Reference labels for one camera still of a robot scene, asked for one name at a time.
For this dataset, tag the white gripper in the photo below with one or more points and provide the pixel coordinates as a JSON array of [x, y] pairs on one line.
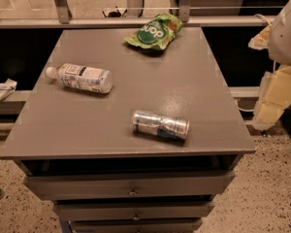
[[287, 39]]

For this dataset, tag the clear plastic water bottle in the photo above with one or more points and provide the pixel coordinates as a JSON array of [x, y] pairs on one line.
[[82, 77]]

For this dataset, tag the green snack bag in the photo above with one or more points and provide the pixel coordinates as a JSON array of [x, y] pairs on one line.
[[157, 34]]

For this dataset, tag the crushed silver drink can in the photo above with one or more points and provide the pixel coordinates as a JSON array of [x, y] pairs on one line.
[[158, 125]]

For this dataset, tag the top grey drawer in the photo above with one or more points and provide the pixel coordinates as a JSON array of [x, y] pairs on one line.
[[138, 185]]

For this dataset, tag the grey drawer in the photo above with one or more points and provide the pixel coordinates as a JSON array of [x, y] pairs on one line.
[[134, 211], [138, 185], [171, 225]]

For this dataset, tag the black object behind railing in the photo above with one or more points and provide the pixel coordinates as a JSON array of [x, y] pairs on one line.
[[116, 13]]

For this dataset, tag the middle grey drawer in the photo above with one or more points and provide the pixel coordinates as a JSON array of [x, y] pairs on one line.
[[134, 211]]

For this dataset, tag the bottom grey drawer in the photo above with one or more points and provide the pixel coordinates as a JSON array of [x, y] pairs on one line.
[[171, 225]]

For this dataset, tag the grey drawer cabinet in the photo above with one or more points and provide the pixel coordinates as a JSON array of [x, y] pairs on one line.
[[60, 132]]

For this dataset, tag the white crumpled wrapper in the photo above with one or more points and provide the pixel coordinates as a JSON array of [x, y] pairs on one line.
[[7, 88]]

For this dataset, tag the metal railing frame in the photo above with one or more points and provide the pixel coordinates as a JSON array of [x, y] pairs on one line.
[[29, 29]]

